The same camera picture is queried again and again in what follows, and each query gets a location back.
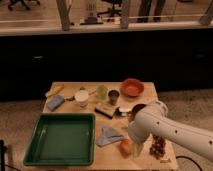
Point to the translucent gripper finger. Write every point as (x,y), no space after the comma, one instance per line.
(137,149)

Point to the orange apple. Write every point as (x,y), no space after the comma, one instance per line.
(125,146)

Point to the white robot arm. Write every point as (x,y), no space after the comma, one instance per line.
(152,119)

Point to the small metal cup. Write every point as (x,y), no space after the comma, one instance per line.
(113,96)

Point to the translucent green cup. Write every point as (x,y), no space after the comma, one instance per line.
(101,92)

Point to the white paper cup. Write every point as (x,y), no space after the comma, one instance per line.
(82,97)

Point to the bunch of dark grapes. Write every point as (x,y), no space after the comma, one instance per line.
(157,148)

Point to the folded blue-grey cloth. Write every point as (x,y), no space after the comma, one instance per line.
(108,136)

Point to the dark brown bowl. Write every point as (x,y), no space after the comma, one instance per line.
(135,110)

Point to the small black white object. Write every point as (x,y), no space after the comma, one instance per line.
(122,112)

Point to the orange bowl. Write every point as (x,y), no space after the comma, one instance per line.
(132,87)

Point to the green plastic tray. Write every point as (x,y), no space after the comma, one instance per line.
(62,140)

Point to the blue sponge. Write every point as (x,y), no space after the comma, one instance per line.
(55,102)

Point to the yellow banana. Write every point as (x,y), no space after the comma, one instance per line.
(54,91)

